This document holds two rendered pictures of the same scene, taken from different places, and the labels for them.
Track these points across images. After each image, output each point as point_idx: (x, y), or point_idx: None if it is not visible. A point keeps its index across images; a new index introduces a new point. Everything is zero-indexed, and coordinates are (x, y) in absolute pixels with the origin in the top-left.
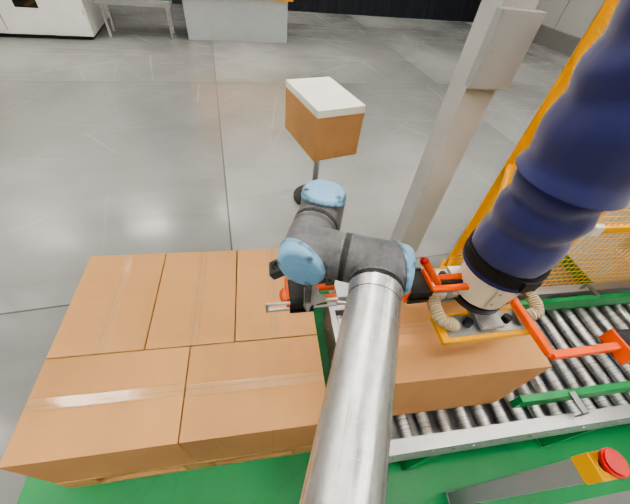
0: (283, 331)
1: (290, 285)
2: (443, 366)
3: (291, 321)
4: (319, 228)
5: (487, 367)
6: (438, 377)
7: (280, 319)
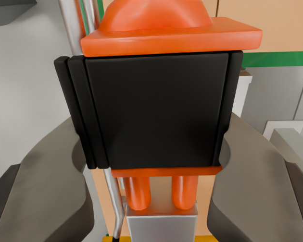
0: (227, 4)
1: (192, 68)
2: (111, 200)
3: (239, 18)
4: None
5: (111, 226)
6: (98, 193)
7: (248, 0)
